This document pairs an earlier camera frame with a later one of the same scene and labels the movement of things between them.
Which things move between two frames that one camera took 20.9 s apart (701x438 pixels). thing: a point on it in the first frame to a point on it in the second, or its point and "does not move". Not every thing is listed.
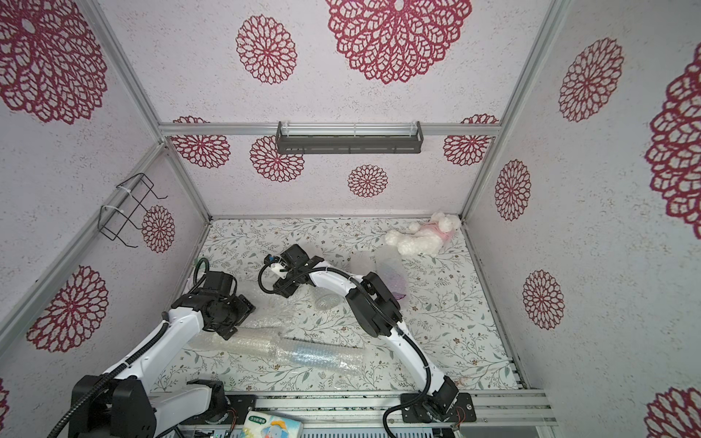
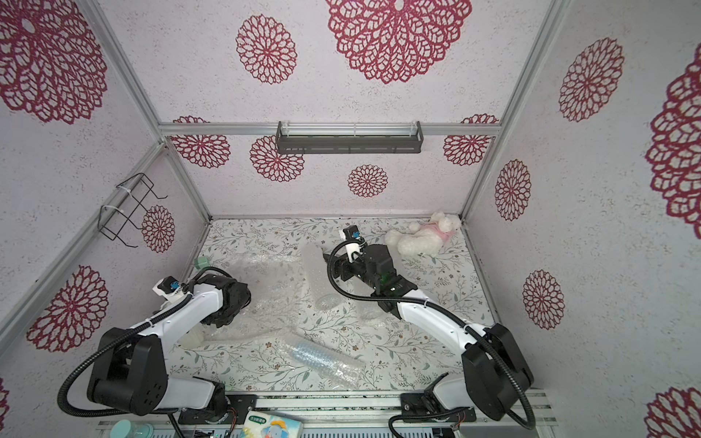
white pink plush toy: x=423 y=239 does not move
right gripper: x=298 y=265 to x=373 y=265
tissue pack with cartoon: x=261 y=424 does not move
